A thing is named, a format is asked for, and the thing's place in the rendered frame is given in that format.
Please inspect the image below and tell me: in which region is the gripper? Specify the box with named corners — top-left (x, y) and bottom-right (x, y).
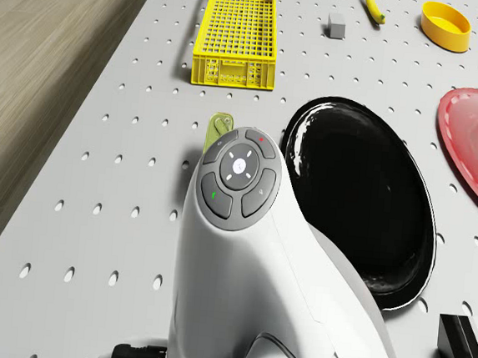
top-left (99, 336), bottom-right (170, 358)

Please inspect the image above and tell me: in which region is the banana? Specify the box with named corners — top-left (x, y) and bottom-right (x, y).
top-left (361, 0), bottom-right (388, 25)

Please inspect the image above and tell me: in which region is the flat-sided can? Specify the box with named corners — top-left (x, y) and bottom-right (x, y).
top-left (202, 110), bottom-right (235, 159)

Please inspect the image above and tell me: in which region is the black plate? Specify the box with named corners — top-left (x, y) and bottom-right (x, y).
top-left (267, 92), bottom-right (450, 316)

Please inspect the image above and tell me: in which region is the yellow basket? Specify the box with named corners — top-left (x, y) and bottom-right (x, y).
top-left (189, 0), bottom-right (283, 93)

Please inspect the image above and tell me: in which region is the grey cube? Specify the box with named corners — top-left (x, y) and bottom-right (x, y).
top-left (326, 13), bottom-right (348, 41)

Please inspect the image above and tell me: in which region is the yellow bowl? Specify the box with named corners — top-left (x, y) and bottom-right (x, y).
top-left (418, 0), bottom-right (475, 54)

